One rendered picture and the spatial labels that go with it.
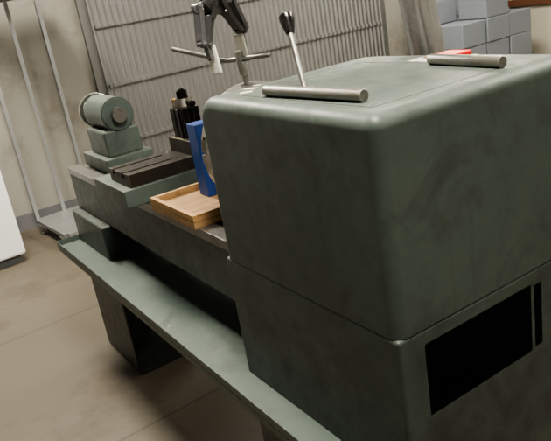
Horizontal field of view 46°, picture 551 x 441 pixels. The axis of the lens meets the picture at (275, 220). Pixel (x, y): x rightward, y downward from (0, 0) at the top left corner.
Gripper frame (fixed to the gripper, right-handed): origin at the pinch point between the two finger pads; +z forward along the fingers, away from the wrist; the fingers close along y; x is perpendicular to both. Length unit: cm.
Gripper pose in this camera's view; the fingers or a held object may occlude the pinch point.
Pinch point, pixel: (229, 59)
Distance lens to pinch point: 169.6
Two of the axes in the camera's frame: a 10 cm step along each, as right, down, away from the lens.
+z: 2.4, 8.9, 3.8
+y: -6.1, 4.4, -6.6
